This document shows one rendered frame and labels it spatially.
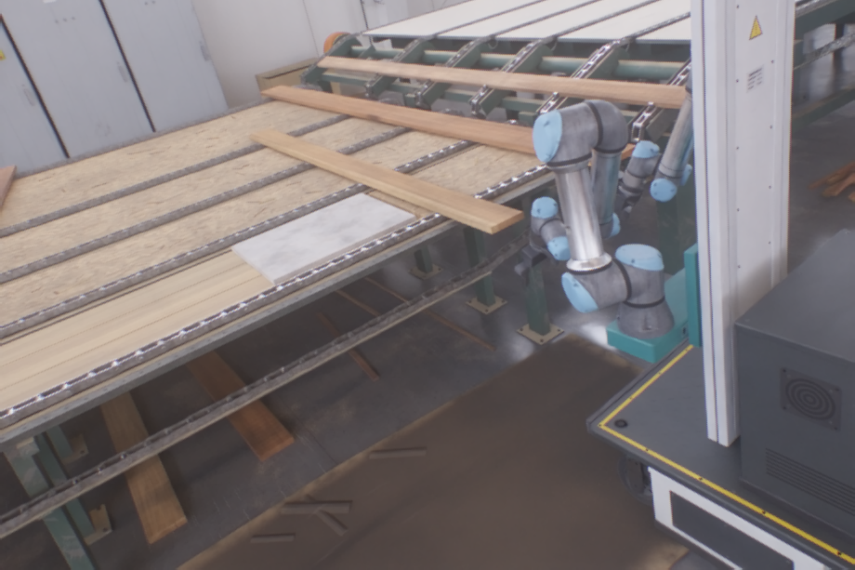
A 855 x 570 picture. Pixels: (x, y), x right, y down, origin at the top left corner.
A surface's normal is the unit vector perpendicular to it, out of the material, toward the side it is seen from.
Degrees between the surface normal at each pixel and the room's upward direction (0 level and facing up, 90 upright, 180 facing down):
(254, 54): 90
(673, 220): 90
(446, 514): 0
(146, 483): 0
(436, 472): 0
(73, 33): 90
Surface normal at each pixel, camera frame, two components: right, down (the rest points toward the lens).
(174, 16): 0.56, 0.25
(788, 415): -0.75, 0.40
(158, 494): -0.19, -0.89
